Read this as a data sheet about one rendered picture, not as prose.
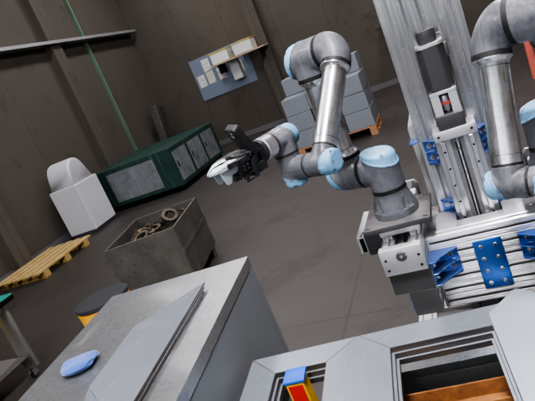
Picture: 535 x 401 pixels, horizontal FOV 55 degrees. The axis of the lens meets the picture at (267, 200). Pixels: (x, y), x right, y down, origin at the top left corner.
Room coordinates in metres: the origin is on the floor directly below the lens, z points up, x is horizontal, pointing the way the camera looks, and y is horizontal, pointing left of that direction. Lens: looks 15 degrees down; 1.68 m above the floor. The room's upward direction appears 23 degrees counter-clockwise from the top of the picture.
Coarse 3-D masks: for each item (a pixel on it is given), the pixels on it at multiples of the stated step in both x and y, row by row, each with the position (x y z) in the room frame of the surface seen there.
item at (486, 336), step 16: (448, 336) 1.17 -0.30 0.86; (464, 336) 1.16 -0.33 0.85; (480, 336) 1.14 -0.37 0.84; (496, 336) 1.11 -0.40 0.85; (400, 352) 1.20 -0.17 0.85; (416, 352) 1.19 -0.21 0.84; (432, 352) 1.17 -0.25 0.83; (448, 352) 1.16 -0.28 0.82; (496, 352) 1.08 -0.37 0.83; (320, 368) 1.27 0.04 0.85; (400, 368) 1.17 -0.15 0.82; (272, 384) 1.27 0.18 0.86; (400, 384) 1.10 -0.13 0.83; (512, 384) 0.95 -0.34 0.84; (272, 400) 1.22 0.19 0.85; (400, 400) 1.05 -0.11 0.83
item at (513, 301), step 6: (516, 294) 1.22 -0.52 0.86; (522, 294) 1.21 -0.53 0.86; (528, 294) 1.20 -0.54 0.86; (534, 294) 1.19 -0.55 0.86; (504, 300) 1.21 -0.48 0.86; (510, 300) 1.20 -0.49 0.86; (516, 300) 1.19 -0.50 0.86; (522, 300) 1.18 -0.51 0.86; (528, 300) 1.17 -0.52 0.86; (534, 300) 1.16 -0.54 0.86; (498, 306) 1.20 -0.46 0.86; (504, 306) 1.19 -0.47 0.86; (510, 306) 1.18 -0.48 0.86; (516, 306) 1.17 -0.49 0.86; (492, 312) 1.19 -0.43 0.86
